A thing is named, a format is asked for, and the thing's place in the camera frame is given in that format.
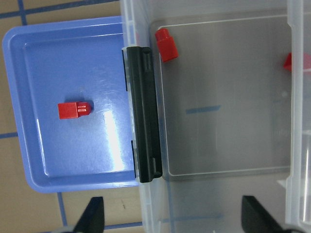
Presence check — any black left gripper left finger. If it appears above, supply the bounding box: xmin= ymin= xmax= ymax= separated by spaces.
xmin=73 ymin=197 xmax=105 ymax=233

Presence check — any blue plastic tray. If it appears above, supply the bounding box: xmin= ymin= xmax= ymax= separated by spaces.
xmin=2 ymin=16 xmax=137 ymax=193

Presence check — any clear plastic storage box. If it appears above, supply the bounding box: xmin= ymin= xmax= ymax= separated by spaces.
xmin=121 ymin=0 xmax=311 ymax=233

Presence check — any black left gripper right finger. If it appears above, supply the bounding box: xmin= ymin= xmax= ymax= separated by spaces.
xmin=241 ymin=196 xmax=289 ymax=233

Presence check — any red block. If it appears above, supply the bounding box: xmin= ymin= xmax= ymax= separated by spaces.
xmin=283 ymin=52 xmax=292 ymax=72
xmin=57 ymin=101 xmax=92 ymax=119
xmin=155 ymin=28 xmax=179 ymax=63

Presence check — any black box latch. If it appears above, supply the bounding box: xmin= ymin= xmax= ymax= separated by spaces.
xmin=122 ymin=46 xmax=163 ymax=183

